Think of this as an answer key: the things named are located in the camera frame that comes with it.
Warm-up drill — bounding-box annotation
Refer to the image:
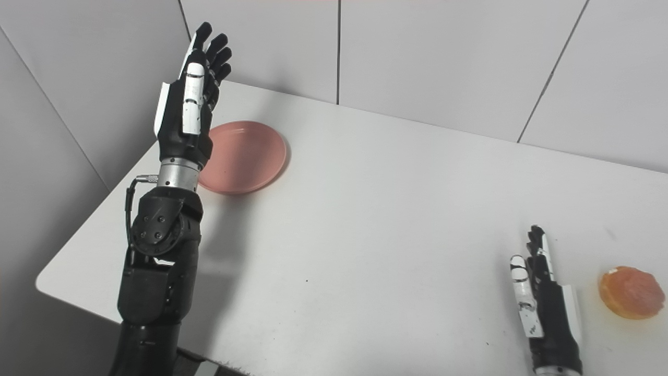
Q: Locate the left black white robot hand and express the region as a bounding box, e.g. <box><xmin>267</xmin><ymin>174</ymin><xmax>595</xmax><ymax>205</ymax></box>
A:
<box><xmin>153</xmin><ymin>22</ymin><xmax>233</xmax><ymax>169</ymax></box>

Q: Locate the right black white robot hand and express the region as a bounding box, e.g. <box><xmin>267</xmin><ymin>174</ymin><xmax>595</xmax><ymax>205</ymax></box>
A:
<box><xmin>510</xmin><ymin>225</ymin><xmax>583</xmax><ymax>374</ymax></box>

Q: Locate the pink round plate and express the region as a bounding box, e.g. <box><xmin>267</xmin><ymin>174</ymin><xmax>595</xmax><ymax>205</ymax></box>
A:
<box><xmin>198</xmin><ymin>121</ymin><xmax>288</xmax><ymax>195</ymax></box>

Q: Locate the orange glazed cream puff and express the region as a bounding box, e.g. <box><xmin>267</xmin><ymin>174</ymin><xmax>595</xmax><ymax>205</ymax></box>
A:
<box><xmin>598</xmin><ymin>266</ymin><xmax>666</xmax><ymax>320</ymax></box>

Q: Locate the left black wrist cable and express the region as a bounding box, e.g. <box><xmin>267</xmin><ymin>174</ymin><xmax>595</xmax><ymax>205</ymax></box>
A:
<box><xmin>124</xmin><ymin>174</ymin><xmax>159</xmax><ymax>252</ymax></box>

